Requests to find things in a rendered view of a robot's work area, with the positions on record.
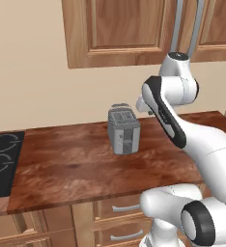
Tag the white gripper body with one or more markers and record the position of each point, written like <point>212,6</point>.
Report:
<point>142,104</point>

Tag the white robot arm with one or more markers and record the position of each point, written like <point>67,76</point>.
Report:
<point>211,151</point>

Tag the grey toaster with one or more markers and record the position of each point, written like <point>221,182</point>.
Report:
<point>124,131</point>

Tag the wooden drawer front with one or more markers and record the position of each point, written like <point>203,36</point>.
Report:
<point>121,201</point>
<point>124,230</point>

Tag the wooden base cupboard door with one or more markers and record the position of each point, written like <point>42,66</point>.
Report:
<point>18,242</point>
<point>58,225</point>

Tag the black hob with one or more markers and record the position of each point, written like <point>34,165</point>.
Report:
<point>2,160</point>

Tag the wooden wall cupboard door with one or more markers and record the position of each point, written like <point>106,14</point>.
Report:
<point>124,29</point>
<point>219,29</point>

